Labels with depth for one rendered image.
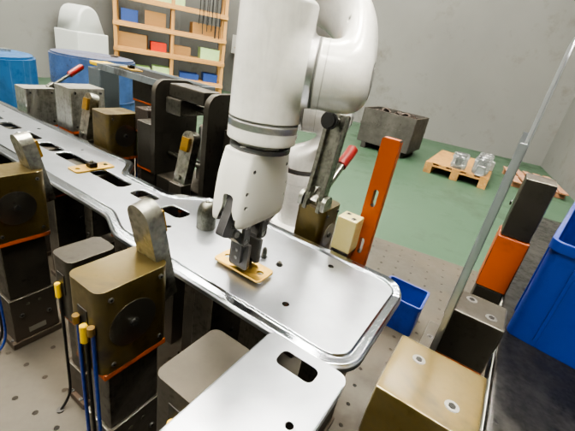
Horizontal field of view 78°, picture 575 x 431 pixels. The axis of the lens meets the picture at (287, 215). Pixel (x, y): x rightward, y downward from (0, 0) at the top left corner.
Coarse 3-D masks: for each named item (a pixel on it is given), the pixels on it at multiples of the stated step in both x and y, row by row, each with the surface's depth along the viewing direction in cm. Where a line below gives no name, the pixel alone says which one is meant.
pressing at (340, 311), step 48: (0, 144) 80; (96, 192) 66; (192, 240) 57; (288, 240) 62; (240, 288) 48; (288, 288) 49; (336, 288) 51; (384, 288) 53; (288, 336) 42; (336, 336) 42
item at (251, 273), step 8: (216, 256) 52; (224, 256) 52; (224, 264) 51; (232, 264) 51; (256, 264) 52; (240, 272) 49; (248, 272) 50; (256, 272) 50; (264, 272) 50; (272, 272) 51; (256, 280) 48
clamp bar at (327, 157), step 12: (324, 120) 57; (336, 120) 57; (348, 120) 59; (324, 132) 61; (336, 132) 60; (324, 144) 62; (336, 144) 60; (324, 156) 62; (336, 156) 61; (312, 168) 63; (324, 168) 62; (312, 180) 63; (324, 180) 62; (312, 192) 65; (324, 192) 62
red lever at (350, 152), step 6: (348, 150) 69; (354, 150) 69; (342, 156) 68; (348, 156) 68; (342, 162) 68; (348, 162) 68; (336, 168) 67; (342, 168) 68; (336, 174) 67; (318, 192) 64; (312, 198) 64
